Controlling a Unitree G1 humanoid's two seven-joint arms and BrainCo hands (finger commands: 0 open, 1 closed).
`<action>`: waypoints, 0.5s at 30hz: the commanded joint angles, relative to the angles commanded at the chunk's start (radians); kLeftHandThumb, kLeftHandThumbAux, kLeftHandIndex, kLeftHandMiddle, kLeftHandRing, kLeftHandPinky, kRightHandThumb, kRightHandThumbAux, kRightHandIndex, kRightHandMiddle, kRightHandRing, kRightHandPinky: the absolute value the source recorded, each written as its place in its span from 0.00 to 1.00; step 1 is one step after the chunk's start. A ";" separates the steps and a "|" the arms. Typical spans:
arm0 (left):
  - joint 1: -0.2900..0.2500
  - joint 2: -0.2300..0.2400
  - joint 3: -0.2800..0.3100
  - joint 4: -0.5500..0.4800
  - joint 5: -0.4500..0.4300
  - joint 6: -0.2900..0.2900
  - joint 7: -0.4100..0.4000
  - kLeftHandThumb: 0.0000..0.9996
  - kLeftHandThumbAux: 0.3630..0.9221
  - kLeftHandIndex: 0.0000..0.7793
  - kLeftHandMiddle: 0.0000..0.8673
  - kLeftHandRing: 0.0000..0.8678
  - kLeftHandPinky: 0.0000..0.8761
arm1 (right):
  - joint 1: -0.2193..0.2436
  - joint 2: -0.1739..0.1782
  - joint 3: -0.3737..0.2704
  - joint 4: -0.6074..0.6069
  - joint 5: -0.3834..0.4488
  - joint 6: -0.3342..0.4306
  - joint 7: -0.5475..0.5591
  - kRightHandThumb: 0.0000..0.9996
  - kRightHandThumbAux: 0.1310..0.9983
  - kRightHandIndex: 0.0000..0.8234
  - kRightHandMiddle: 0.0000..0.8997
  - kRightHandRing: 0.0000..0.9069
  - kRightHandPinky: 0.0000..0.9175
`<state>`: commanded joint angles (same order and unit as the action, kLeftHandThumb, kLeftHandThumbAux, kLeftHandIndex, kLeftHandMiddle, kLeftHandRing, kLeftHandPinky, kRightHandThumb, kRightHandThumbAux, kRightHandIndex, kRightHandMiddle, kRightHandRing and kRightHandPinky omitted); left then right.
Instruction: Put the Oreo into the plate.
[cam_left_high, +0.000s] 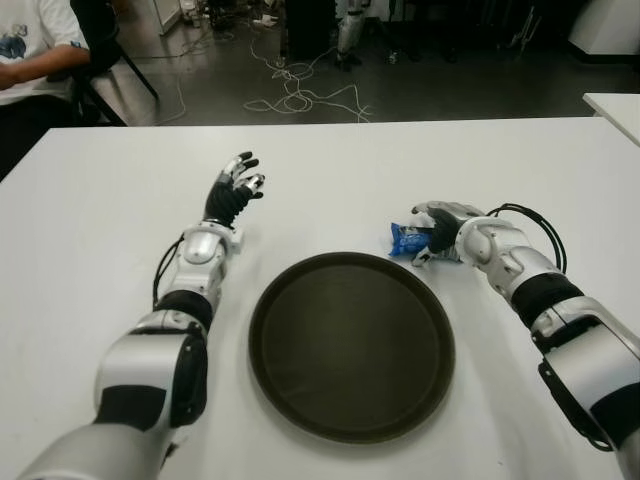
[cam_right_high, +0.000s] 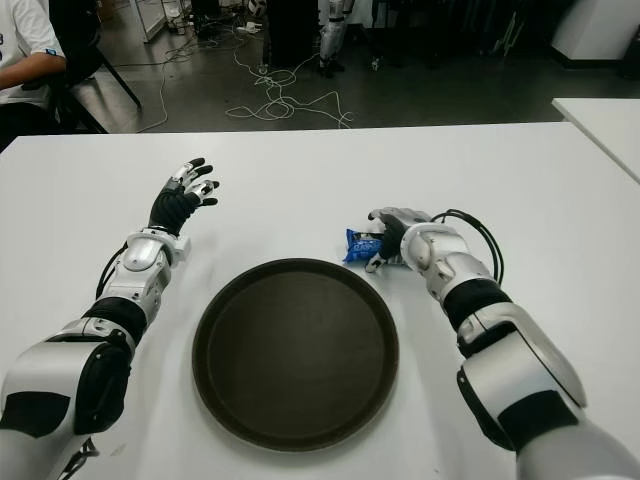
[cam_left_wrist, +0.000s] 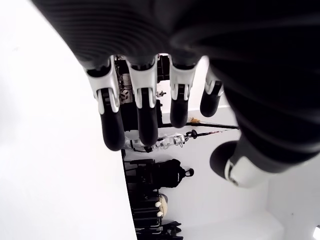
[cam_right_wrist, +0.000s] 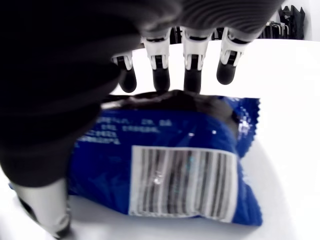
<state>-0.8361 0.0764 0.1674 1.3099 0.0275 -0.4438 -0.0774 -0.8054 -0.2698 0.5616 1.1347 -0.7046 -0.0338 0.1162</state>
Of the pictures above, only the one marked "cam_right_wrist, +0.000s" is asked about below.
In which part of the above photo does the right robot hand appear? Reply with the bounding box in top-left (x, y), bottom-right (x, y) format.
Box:
top-left (0, 0), bottom-right (283, 240)

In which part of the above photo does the blue Oreo packet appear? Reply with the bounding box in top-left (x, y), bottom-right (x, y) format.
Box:
top-left (8, 89), bottom-right (263, 227)

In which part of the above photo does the black bag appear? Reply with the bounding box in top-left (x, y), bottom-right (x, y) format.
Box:
top-left (278, 5), bottom-right (306, 40)

